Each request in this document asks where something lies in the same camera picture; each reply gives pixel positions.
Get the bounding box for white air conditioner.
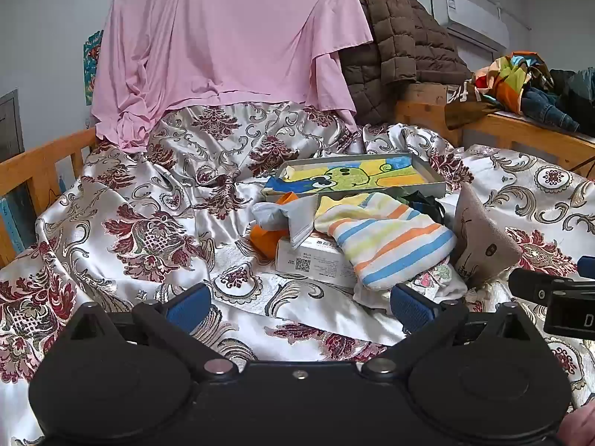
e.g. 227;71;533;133
430;0;511;52

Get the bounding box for pink bed sheet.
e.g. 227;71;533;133
90;0;375;152

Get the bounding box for wooden bed rail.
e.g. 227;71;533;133
0;125;98;265

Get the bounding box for striped sock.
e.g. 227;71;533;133
315;193;457;291

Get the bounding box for wooden bed frame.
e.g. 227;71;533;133
395;81;595;180

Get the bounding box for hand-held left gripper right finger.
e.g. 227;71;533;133
360;283;541;377

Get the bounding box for metal tray with cartoon drawing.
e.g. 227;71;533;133
266;152;447;203

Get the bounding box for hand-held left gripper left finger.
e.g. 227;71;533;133
60;283;238;377

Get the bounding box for floral satin blanket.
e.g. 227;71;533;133
0;102;595;446

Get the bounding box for white pink printed packet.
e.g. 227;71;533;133
353;262;468;303

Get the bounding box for small colourful wall poster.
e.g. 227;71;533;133
83;30;104;107

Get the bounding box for grey wall panel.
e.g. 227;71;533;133
0;87;25;163

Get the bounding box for white cardboard box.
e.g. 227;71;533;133
275;235;358;289

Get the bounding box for orange strap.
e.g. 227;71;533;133
250;193;298;261

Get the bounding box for blue board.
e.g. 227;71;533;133
0;195;26;254

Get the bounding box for dark jacket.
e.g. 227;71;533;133
551;67;595;126

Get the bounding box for colourful cloth pile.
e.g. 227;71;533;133
473;52;554;114

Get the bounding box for beige linen pouch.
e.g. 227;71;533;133
452;182;524;284

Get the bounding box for grey face mask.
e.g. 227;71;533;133
252;193;321;249

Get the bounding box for brown quilted jacket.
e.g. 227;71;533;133
338;0;475;126

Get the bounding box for blue jeans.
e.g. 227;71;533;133
521;86;582;133

